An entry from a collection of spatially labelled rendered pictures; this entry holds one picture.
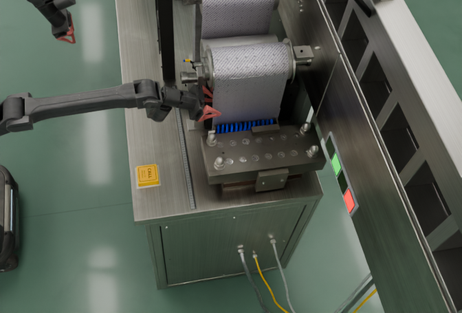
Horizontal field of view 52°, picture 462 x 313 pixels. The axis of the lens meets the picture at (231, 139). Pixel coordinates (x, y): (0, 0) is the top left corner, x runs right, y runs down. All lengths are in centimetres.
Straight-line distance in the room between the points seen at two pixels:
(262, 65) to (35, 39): 227
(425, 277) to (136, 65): 136
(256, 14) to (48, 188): 163
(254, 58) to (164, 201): 57
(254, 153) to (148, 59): 67
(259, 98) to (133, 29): 78
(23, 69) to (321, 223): 208
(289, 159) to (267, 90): 24
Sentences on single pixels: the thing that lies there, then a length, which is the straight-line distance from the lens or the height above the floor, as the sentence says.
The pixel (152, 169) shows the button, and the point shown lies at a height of 92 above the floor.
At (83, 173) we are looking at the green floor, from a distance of 278.
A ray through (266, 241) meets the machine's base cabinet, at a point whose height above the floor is 51.
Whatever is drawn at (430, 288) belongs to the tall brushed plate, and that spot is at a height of 140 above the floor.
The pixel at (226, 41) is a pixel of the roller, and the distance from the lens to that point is 161.
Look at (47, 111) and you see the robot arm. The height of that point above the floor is 125.
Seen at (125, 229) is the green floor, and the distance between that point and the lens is 259.
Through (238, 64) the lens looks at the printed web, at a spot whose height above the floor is 130.
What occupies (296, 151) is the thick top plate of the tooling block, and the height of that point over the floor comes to 103.
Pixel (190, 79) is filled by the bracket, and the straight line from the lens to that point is 156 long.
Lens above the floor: 236
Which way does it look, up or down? 56 degrees down
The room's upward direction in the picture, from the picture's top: 8 degrees clockwise
